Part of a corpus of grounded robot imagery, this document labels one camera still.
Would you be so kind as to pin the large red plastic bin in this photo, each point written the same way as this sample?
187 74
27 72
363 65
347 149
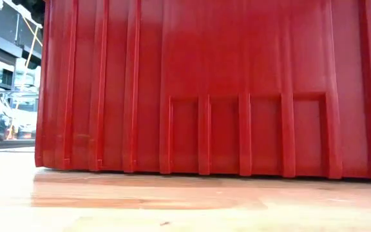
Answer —
205 80

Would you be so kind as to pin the clear plastic tray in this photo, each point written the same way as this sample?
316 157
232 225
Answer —
15 93

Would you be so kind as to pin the black aluminium rig frame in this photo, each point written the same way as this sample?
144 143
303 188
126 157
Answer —
11 144

